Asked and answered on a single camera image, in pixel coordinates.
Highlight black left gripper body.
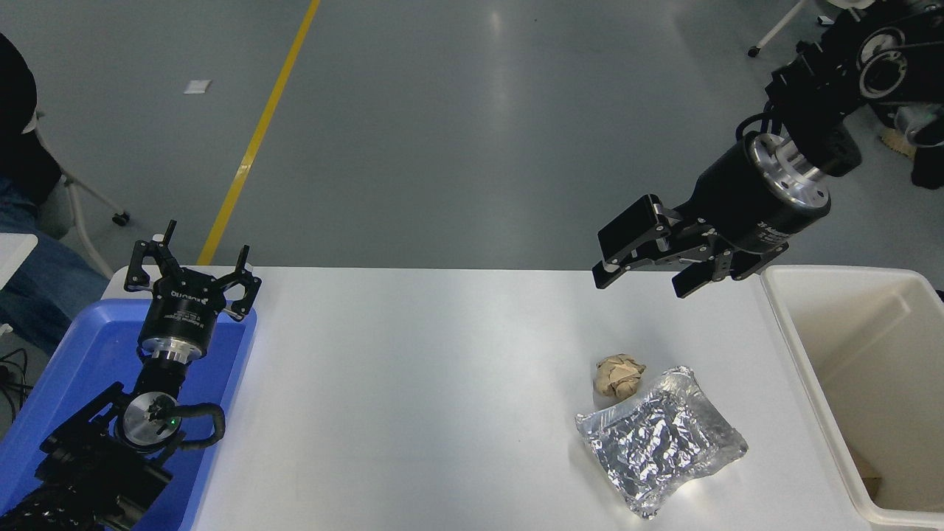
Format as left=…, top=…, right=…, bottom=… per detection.
left=139, top=268, right=241, bottom=344

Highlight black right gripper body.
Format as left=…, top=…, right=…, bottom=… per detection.
left=689, top=137, right=832, bottom=280

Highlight blue plastic tray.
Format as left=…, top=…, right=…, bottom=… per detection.
left=0, top=298, right=258, bottom=531

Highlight person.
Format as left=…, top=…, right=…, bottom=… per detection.
left=0, top=32, right=113, bottom=356
left=881, top=126, right=917, bottom=160

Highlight crumpled tan paper ball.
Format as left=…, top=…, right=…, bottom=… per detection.
left=594, top=353, right=648, bottom=402

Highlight small white side table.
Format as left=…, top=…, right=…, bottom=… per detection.
left=0, top=232, right=40, bottom=291

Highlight large pale plastic bin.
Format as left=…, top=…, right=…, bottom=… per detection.
left=759, top=264, right=944, bottom=530

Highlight white frame wheeled chair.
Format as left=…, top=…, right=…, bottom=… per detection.
left=746, top=0, right=813, bottom=59
left=32, top=111, right=133, bottom=280

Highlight black cables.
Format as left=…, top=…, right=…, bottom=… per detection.
left=0, top=347, right=32, bottom=423

